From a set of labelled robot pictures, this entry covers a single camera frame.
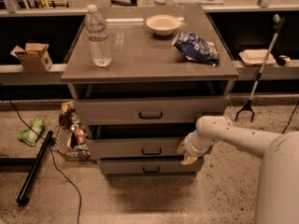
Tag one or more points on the grey drawer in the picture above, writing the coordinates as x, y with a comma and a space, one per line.
148, 166
135, 147
144, 111

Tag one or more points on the white takeout container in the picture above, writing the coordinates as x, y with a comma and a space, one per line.
251, 57

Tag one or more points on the wire basket with trash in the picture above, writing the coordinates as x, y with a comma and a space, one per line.
71, 138

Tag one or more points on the green snack bag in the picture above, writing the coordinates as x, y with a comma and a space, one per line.
30, 136

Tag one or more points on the white paper bowl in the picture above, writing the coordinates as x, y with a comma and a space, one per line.
163, 24

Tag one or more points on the yellow black tape measure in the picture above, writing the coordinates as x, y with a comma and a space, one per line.
283, 60

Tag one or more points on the grabber reacher tool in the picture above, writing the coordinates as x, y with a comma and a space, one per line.
247, 106

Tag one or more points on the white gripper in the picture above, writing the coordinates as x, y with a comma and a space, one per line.
191, 146

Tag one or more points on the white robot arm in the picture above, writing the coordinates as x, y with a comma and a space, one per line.
277, 200

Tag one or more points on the clear plastic water bottle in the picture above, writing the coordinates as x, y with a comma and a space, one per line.
96, 29

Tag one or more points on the grey top drawer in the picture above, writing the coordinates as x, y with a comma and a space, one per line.
144, 111

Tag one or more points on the grey drawer cabinet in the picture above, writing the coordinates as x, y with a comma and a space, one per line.
145, 66

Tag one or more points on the small cardboard box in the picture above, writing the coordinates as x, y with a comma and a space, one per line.
34, 58

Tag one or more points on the grey bottom drawer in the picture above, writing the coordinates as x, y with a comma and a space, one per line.
148, 166

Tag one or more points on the blue chip bag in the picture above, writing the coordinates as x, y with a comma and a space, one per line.
196, 49

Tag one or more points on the black table leg left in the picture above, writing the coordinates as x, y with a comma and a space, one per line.
23, 197

